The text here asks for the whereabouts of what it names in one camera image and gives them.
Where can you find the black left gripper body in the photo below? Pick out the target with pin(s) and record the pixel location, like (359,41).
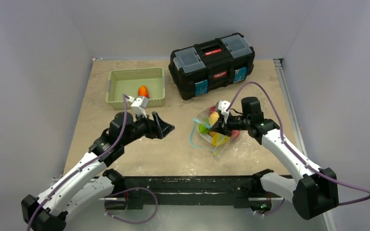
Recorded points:
(142,126)

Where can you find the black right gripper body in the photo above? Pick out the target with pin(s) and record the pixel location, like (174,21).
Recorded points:
(222,122)

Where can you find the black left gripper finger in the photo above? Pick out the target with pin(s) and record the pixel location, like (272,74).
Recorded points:
(166,129)
(158,122)

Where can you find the clear zip top bag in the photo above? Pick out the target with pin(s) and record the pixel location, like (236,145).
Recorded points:
(203,137)

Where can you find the orange fake fruit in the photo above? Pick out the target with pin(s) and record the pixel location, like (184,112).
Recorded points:
(143,91)

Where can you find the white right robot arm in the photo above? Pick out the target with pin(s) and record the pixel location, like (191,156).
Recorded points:
(310,193)

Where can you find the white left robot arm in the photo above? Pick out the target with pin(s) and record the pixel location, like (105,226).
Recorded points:
(91,178)

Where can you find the yellow fake pear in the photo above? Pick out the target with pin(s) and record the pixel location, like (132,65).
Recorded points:
(213,117)

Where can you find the red fake tomato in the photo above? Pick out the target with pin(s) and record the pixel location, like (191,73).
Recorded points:
(211,110)

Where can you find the green perforated plastic basket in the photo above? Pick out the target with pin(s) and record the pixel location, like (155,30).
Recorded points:
(129,82)

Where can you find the black plastic toolbox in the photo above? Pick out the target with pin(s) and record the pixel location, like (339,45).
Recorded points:
(203,67)

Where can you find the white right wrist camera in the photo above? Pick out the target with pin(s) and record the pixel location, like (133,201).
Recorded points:
(222,108)

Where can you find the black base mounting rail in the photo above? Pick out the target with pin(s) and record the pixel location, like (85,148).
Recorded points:
(134,192)

